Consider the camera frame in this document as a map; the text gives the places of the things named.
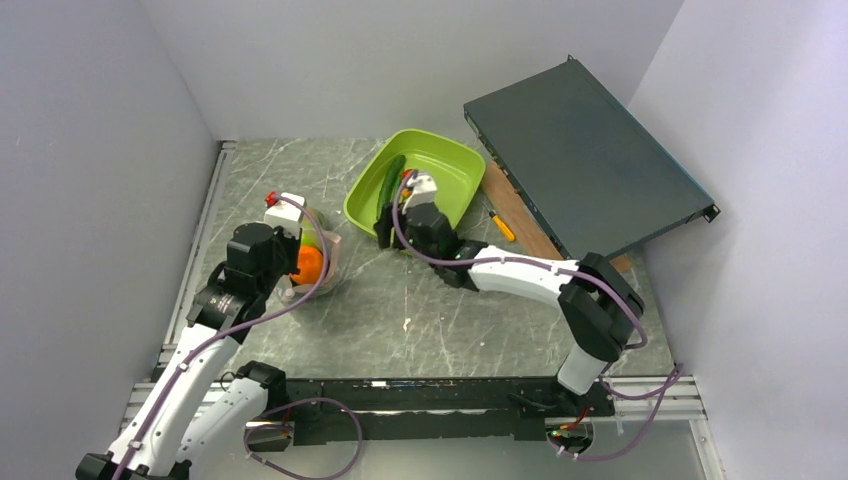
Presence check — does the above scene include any orange toy fruit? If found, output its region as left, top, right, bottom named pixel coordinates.
left=289, top=246, right=324, bottom=285

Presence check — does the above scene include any green toy apple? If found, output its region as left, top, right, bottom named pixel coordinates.
left=300, top=208, right=325, bottom=251

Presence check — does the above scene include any clear zip top bag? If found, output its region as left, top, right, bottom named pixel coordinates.
left=275, top=207, right=342, bottom=304

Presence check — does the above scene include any green plastic tray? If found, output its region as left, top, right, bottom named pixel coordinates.
left=343, top=128, right=488, bottom=238

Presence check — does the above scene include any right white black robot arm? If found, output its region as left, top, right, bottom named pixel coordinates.
left=374, top=202, right=647, bottom=415

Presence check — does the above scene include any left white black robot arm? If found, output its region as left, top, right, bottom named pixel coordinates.
left=75, top=220, right=302, bottom=479

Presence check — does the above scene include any green toy cucumber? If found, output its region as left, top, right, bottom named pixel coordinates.
left=375, top=154, right=406, bottom=221

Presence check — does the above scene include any brown wooden board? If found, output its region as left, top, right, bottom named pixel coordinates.
left=480, top=162, right=634, bottom=274

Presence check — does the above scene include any dark rack server chassis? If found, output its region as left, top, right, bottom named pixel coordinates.
left=463, top=57, right=721, bottom=259

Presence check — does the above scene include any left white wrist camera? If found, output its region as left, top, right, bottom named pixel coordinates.
left=263, top=191, right=307, bottom=239

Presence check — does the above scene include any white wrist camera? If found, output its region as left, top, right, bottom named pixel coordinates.
left=402, top=172, right=438, bottom=214
left=263, top=191, right=307, bottom=239

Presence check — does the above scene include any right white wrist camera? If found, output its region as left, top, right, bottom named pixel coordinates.
left=402, top=172, right=438, bottom=214

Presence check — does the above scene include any yellow handled screwdriver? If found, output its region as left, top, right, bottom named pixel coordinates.
left=488, top=210, right=517, bottom=242

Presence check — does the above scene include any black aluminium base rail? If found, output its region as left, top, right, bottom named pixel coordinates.
left=122, top=376, right=707, bottom=458

